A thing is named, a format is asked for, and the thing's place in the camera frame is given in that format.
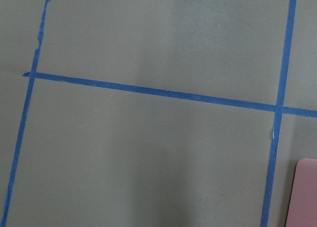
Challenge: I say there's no pink plastic tray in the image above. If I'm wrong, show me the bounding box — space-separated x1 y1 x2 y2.
286 158 317 227

